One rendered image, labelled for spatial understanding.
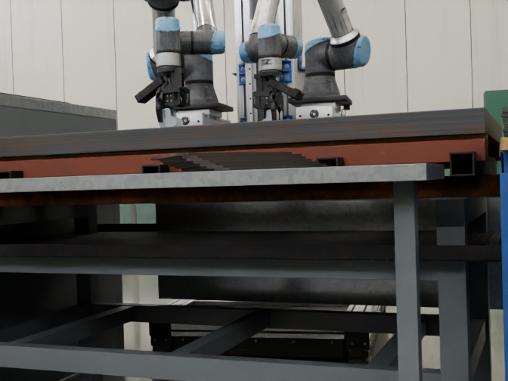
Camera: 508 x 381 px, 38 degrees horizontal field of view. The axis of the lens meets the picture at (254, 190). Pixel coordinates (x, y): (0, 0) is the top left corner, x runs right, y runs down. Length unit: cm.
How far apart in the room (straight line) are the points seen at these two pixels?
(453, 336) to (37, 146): 117
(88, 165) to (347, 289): 102
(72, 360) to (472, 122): 119
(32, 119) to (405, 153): 154
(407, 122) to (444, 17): 1073
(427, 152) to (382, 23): 1076
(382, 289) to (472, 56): 994
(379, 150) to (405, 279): 34
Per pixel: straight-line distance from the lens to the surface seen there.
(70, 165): 201
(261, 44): 241
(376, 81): 1224
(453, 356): 171
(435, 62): 1225
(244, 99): 314
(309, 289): 257
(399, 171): 134
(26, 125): 275
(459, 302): 168
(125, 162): 192
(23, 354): 218
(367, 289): 251
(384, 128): 168
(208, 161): 149
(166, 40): 227
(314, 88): 287
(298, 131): 173
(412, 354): 149
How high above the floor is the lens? 73
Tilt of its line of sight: 1 degrees down
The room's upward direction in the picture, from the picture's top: 2 degrees counter-clockwise
